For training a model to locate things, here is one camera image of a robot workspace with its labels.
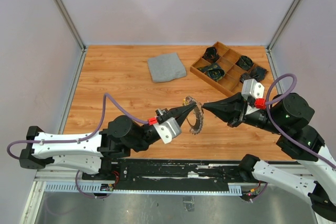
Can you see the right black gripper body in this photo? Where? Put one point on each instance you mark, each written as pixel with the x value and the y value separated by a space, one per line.
pixel 259 117

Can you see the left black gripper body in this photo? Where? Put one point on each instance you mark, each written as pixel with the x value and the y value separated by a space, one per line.
pixel 165 114

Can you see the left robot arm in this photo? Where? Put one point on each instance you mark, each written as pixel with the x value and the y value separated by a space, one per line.
pixel 86 152

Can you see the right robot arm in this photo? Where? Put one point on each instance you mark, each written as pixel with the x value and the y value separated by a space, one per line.
pixel 289 119

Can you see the rolled dark tie centre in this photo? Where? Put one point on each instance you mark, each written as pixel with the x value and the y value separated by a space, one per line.
pixel 213 71

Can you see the rolled dark tie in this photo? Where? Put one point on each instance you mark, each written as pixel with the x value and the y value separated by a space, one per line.
pixel 245 63
pixel 213 71
pixel 211 54
pixel 258 73

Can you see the rolled dark tie lower right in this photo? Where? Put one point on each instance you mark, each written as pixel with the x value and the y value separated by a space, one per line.
pixel 258 73

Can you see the wooden compartment tray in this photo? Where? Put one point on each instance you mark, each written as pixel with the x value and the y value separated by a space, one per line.
pixel 230 83

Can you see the folded grey cloth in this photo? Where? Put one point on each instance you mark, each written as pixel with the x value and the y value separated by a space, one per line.
pixel 166 68

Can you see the rolled dark tie top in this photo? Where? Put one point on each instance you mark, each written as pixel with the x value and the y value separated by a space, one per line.
pixel 211 54

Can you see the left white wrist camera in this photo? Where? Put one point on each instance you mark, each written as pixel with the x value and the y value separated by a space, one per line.
pixel 168 130

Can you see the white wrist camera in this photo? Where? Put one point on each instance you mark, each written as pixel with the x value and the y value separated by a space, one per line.
pixel 253 94
pixel 168 130

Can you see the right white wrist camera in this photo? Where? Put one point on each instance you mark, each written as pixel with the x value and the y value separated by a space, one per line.
pixel 253 94

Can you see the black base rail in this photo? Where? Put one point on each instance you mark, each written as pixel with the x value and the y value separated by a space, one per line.
pixel 170 175

